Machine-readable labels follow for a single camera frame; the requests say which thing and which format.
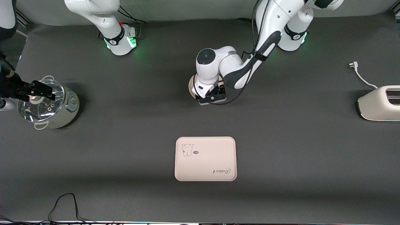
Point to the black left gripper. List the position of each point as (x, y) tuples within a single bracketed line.
[(217, 92)]

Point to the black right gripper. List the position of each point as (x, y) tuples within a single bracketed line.
[(12, 87)]

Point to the glass pot lid with knob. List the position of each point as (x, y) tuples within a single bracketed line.
[(40, 109)]

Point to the beige round plate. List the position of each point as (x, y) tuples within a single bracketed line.
[(191, 84)]

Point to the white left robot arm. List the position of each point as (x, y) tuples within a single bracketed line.
[(265, 25)]

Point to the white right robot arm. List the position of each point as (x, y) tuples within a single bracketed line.
[(109, 28)]

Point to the beige rectangular rabbit print tray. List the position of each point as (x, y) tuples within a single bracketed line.
[(206, 162)]

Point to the pale green electric cooking pot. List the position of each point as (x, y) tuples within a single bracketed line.
[(67, 112)]

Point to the dark grey table cloth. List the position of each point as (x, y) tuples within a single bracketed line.
[(125, 156)]

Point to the cream white toaster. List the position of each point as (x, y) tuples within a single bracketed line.
[(378, 106)]

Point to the aluminium frame rail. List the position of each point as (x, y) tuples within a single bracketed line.
[(23, 17)]

